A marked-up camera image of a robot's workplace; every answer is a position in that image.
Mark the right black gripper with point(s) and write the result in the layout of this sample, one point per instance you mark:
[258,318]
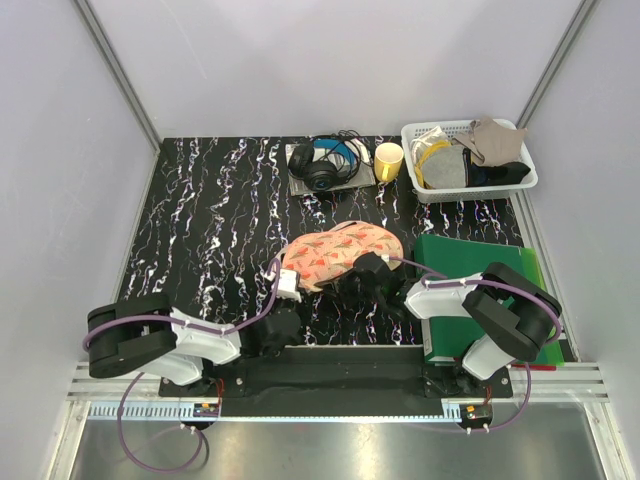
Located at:
[342,287]

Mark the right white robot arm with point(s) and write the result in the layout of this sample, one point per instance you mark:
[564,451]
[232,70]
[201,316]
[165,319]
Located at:
[517,317]

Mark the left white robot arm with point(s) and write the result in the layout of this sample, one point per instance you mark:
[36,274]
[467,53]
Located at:
[149,335]

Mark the grey book under headphones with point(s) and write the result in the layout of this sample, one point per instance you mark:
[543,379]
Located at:
[364,179]

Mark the green binder folder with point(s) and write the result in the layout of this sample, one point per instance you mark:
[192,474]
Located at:
[446,338]

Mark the black over-ear headphones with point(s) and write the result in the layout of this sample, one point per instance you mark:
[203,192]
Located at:
[328,161]

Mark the yellow mug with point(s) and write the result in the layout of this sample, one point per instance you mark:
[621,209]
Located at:
[388,160]

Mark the yellow cloth in basket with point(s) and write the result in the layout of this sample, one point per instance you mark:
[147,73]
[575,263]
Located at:
[417,162]

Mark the grey cloth in basket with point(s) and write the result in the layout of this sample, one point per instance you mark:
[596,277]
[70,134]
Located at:
[445,169]

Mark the white packet in basket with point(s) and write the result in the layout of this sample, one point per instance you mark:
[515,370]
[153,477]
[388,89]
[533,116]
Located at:
[428,139]

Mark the white plastic basket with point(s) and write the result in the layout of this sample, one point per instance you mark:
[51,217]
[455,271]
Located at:
[451,127]

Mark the black cloth in basket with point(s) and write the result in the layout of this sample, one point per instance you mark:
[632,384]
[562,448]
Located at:
[511,173]

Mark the beige cloth in basket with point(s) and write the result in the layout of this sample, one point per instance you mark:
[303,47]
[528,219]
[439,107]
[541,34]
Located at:
[490,143]

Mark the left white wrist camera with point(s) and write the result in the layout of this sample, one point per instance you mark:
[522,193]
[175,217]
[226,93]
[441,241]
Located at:
[288,285]

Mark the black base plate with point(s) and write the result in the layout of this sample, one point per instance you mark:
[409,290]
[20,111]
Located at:
[340,381]

